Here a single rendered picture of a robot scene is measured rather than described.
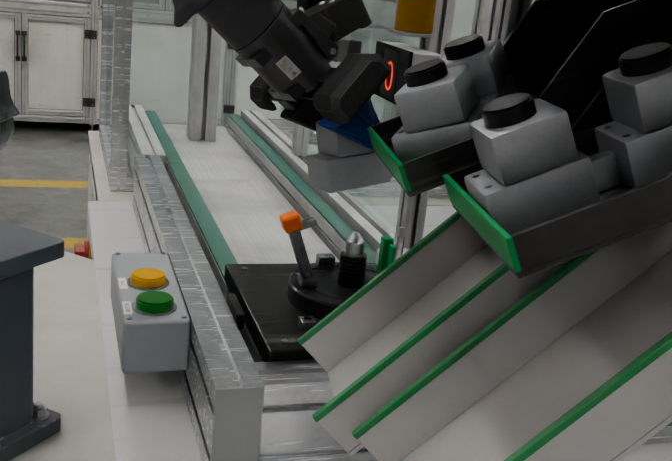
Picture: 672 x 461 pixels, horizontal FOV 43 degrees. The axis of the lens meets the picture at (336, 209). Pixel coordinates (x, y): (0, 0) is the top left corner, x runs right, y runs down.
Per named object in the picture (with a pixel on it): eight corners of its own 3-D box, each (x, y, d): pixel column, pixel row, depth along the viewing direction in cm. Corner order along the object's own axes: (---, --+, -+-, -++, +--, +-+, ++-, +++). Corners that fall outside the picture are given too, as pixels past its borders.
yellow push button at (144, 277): (131, 296, 95) (132, 280, 95) (128, 283, 99) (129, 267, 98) (167, 295, 96) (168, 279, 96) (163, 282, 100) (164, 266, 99)
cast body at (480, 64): (506, 137, 61) (480, 44, 59) (449, 148, 63) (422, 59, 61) (528, 100, 68) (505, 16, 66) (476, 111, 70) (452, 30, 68)
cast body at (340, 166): (329, 194, 74) (322, 115, 73) (308, 186, 78) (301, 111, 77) (410, 178, 78) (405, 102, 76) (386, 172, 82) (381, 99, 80)
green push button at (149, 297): (136, 322, 89) (137, 304, 88) (133, 307, 92) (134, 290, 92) (175, 321, 90) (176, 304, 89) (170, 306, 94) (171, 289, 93)
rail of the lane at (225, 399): (208, 486, 78) (216, 380, 75) (132, 205, 159) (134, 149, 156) (266, 481, 80) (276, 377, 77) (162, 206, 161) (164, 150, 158)
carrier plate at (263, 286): (267, 370, 82) (269, 350, 81) (224, 278, 104) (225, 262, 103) (488, 359, 90) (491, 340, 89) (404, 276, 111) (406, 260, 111)
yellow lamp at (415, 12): (402, 32, 106) (407, -9, 105) (388, 28, 111) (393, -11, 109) (438, 35, 108) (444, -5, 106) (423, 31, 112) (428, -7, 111)
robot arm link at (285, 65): (277, 53, 62) (329, -7, 63) (200, 51, 79) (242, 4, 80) (348, 127, 66) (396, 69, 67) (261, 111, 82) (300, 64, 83)
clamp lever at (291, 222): (301, 282, 93) (282, 220, 90) (296, 275, 94) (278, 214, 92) (331, 270, 93) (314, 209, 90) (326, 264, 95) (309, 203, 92)
